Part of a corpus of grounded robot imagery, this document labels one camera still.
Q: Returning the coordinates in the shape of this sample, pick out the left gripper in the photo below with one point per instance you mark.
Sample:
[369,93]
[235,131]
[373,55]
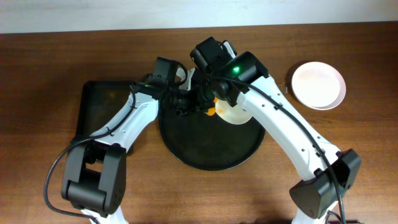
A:
[185,104]

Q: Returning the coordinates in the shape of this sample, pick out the orange green sponge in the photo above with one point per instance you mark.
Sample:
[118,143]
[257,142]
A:
[212,111]

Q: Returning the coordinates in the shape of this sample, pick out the white plate with ketchup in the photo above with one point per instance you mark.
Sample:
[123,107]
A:
[233,115]

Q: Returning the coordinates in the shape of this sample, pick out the pink plate with ketchup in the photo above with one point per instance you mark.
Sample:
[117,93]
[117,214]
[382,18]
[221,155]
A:
[315,79]

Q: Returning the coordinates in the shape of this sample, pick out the light blue plate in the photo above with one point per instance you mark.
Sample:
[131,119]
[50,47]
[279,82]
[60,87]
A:
[324,102]

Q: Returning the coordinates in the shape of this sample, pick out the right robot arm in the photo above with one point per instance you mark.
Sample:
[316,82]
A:
[326,172]

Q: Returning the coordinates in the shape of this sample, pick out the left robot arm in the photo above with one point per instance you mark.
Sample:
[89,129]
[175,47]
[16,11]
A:
[94,180]

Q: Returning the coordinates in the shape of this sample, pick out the round black tray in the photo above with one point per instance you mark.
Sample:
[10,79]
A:
[207,142]

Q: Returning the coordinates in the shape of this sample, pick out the rectangular black tray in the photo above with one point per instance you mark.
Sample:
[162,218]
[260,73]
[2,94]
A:
[100,101]

